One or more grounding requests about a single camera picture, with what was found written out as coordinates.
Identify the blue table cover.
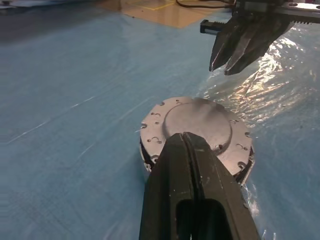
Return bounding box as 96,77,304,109
0,0,320,240

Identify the silver motor stator housing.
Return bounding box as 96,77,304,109
138,139,256,187

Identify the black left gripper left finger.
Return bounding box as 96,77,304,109
139,132,198,240

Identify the clear plastic film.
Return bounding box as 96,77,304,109
194,24,320,240

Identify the black power cable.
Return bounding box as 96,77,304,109
176,0,236,12

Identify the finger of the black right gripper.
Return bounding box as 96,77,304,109
224,21,291,76
209,19,251,72

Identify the brown cardboard mat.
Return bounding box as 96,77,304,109
98,0,235,30

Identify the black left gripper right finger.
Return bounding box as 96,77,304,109
186,132,261,240

